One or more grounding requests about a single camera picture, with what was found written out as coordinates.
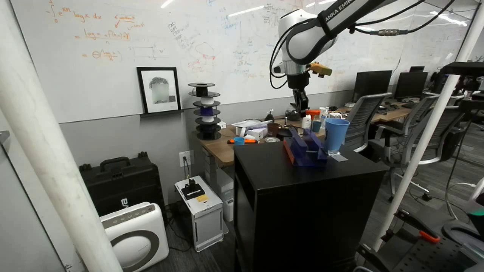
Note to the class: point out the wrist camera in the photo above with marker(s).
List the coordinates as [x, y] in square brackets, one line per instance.
[320, 69]

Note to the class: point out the black hard case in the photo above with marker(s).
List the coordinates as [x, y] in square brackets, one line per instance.
[121, 185]

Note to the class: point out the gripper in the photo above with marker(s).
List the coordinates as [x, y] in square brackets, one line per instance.
[298, 81]

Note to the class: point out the white air purifier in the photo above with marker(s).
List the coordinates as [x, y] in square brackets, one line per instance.
[136, 238]

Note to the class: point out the tape roll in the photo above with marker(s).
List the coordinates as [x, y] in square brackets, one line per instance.
[272, 139]

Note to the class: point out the whiteboard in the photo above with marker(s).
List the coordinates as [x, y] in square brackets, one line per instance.
[113, 37]

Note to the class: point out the white computer box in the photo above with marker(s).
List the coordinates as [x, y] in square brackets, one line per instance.
[206, 223]

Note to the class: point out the black charger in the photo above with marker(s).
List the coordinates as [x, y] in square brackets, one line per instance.
[193, 190]

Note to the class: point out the small blue cup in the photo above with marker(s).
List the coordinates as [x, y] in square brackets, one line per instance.
[239, 141]

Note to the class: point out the thick white pole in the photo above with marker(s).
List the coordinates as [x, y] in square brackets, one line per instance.
[45, 143]

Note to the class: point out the brown cup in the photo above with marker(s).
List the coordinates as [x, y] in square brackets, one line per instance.
[273, 129]

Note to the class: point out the orange marker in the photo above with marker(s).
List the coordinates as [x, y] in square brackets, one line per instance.
[249, 141]

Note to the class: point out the orange object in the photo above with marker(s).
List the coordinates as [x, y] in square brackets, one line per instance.
[288, 153]

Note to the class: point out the thin white pole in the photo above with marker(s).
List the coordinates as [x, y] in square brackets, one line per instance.
[423, 143]

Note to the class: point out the wall socket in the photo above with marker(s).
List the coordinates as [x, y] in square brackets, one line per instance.
[185, 158]

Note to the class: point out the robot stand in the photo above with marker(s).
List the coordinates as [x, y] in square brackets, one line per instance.
[423, 253]

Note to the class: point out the blue purple block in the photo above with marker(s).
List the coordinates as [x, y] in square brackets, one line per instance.
[308, 153]

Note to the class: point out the framed picture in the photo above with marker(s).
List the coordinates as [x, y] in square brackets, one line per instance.
[159, 90]

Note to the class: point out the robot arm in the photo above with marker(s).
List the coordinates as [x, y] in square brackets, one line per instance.
[302, 34]

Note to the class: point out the clear tape piece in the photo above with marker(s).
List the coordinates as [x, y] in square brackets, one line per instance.
[339, 157]

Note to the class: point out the stack of filament spools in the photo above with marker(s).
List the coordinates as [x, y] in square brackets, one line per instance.
[206, 111]

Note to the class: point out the row of office chairs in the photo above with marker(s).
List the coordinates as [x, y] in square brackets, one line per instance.
[408, 128]

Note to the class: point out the wooden desk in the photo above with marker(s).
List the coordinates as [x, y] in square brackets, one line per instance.
[221, 149]

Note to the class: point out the black cabinet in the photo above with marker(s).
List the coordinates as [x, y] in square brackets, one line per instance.
[302, 211]

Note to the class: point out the row of monitors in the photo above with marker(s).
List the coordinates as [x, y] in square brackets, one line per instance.
[372, 85]

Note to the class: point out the clear bottle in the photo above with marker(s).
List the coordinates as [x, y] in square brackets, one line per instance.
[324, 115]

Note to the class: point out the large blue cup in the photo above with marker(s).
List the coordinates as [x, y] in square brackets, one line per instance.
[335, 134]

